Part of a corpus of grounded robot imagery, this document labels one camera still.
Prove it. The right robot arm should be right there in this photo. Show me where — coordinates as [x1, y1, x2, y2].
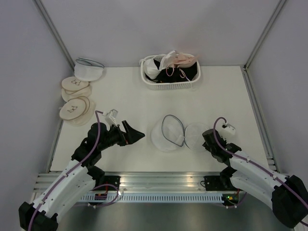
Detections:
[202, 129, 308, 229]

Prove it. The purple cable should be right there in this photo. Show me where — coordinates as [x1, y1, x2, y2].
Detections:
[213, 116, 308, 217]
[26, 110, 106, 231]

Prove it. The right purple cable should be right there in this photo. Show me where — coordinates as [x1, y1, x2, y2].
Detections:
[213, 116, 308, 217]

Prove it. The middle cream laundry bag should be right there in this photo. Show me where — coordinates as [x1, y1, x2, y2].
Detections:
[61, 87, 92, 102]

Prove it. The white bra in basket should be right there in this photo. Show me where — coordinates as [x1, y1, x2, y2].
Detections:
[140, 50, 176, 80]

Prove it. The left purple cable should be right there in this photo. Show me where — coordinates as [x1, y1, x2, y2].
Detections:
[26, 110, 106, 231]

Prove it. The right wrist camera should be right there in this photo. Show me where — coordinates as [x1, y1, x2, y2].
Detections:
[222, 123, 236, 135]

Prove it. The left aluminium frame post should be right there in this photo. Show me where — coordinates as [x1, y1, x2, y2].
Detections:
[32, 0, 75, 71]

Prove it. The white plastic basket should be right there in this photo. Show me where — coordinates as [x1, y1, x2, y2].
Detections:
[139, 51, 201, 90]

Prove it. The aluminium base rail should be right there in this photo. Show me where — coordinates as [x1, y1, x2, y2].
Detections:
[33, 171, 256, 192]

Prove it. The white mesh laundry bag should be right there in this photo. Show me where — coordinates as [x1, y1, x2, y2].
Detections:
[150, 115, 209, 152]

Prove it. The black bra in basket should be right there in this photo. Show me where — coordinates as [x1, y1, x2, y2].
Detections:
[145, 63, 197, 83]

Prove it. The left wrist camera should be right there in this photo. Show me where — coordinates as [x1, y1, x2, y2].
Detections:
[105, 109, 118, 127]

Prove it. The aluminium frame post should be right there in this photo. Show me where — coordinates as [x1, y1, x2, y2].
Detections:
[32, 0, 75, 71]
[243, 0, 288, 72]

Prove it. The white slotted cable duct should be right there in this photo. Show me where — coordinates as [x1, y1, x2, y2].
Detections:
[78, 193, 223, 203]

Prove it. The right aluminium frame post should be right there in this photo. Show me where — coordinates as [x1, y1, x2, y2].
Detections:
[243, 0, 288, 72]

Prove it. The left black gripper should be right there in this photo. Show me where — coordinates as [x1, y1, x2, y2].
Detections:
[98, 120, 145, 151]

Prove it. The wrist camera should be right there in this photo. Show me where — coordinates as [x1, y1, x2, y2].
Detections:
[222, 123, 236, 135]
[105, 109, 118, 127]

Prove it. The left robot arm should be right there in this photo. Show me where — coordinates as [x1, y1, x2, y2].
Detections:
[18, 121, 145, 231]

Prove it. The top cream laundry bag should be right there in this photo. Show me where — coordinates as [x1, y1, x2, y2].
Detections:
[61, 77, 89, 91]

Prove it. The spare white mesh bag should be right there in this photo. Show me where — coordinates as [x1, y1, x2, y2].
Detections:
[74, 57, 104, 82]

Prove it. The pink bra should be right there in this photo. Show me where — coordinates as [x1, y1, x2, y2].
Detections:
[166, 53, 198, 77]

